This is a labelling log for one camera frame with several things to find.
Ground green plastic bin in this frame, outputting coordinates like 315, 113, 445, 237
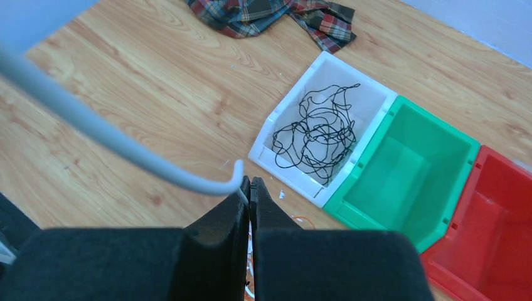
323, 96, 481, 253

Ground plaid cloth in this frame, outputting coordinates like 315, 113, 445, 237
186, 0, 356, 53

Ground black cable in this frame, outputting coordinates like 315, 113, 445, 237
270, 83, 361, 187

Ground white cable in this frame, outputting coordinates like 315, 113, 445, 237
0, 41, 250, 204

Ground orange white black cables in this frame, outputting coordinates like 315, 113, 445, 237
243, 214, 317, 301

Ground red plastic bin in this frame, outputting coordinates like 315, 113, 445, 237
421, 145, 531, 300

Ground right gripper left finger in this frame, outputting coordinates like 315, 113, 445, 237
1, 177, 250, 300

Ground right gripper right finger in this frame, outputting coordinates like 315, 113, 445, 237
250, 177, 434, 300

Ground white plastic bin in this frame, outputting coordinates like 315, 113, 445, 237
248, 52, 397, 207

